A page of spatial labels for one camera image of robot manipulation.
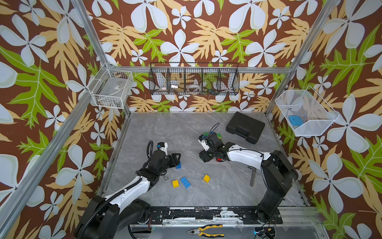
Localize white wire basket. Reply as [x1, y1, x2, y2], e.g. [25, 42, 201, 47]
[88, 64, 134, 109]
[276, 87, 339, 137]

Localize blue object in basket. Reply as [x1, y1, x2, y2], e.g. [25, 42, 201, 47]
[288, 116, 304, 126]

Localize yellow square brick left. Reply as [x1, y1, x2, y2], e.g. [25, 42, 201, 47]
[172, 180, 179, 188]

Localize black plastic tool case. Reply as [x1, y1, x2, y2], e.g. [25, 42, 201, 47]
[226, 112, 265, 144]

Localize grey metal file tool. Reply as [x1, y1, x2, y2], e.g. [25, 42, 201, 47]
[248, 166, 257, 187]

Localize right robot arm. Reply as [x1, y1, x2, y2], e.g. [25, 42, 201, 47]
[198, 132, 298, 223]

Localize yellow handled pliers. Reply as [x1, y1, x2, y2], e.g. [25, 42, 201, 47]
[187, 223, 225, 238]

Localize small electronics board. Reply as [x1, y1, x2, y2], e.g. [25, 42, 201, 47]
[254, 227, 276, 239]

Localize white wire basket right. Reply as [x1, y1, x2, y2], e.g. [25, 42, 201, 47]
[276, 87, 339, 137]

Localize yellow square brick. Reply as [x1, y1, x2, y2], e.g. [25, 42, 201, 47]
[203, 174, 210, 183]
[172, 180, 179, 188]

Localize yellow square brick middle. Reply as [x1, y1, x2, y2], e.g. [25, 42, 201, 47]
[203, 174, 210, 183]

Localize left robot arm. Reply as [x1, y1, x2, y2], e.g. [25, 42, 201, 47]
[74, 141, 181, 239]

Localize black wire basket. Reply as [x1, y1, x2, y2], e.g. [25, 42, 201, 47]
[148, 62, 240, 96]

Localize light blue long brick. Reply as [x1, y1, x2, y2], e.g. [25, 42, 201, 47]
[180, 177, 191, 189]

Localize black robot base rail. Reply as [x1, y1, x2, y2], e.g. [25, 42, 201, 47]
[138, 206, 283, 225]

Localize white wire basket left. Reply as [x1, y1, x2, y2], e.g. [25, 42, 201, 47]
[88, 64, 134, 109]

